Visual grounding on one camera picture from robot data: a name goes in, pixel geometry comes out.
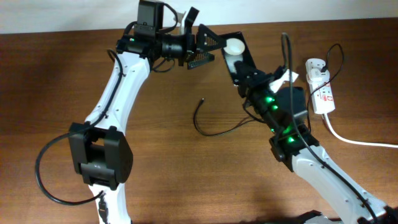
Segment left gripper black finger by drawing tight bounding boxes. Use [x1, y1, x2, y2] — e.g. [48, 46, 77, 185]
[187, 52, 215, 70]
[196, 24, 226, 52]

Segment black smartphone with white circles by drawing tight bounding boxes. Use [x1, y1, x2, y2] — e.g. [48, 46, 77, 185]
[220, 32, 256, 86]

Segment black usb charging cable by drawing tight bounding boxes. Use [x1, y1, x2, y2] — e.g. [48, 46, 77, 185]
[192, 43, 345, 138]

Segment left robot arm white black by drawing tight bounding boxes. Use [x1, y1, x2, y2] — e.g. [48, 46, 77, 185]
[68, 1, 226, 223]

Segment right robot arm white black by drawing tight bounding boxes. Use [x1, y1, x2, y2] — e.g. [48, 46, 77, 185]
[232, 61, 397, 223]

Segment white power strip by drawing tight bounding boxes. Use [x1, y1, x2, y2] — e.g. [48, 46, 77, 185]
[305, 58, 335, 114]

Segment white usb wall charger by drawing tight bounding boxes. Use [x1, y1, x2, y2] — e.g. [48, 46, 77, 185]
[307, 68, 330, 84]

